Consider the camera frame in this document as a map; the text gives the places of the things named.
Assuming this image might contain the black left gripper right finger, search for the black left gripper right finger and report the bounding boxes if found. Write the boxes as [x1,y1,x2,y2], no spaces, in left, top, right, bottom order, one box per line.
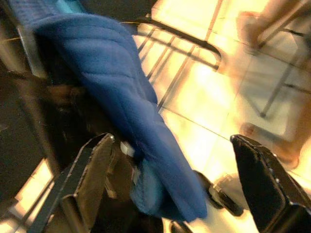
[229,134,311,233]

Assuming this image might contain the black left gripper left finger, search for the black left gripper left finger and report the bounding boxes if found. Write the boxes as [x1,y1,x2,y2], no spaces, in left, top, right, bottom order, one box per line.
[28,133,116,233]

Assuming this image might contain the dark navy shirt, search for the dark navy shirt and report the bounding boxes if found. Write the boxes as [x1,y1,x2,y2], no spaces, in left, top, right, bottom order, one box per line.
[34,13,209,223]

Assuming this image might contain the black caster wheel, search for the black caster wheel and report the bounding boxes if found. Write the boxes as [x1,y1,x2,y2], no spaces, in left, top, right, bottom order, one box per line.
[194,169,244,217]

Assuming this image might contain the white chair wooden legs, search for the white chair wooden legs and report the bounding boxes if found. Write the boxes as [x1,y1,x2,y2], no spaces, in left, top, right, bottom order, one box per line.
[237,0,311,170]

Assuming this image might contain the black metal tube frame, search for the black metal tube frame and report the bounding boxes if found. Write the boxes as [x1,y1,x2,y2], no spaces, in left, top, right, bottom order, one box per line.
[133,18,222,111]

